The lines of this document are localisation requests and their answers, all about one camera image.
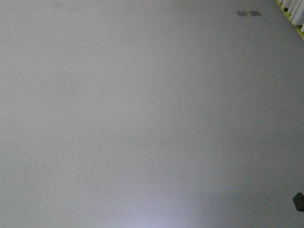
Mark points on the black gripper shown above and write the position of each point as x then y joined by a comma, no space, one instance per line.
298,200

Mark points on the grey floor plate right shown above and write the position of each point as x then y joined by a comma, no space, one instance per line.
255,13

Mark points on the grey floor plate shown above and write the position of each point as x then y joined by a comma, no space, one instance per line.
242,13
255,13

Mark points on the white curtain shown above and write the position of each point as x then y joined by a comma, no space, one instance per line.
294,11

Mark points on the grey floor plate left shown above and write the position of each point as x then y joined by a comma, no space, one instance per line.
242,13

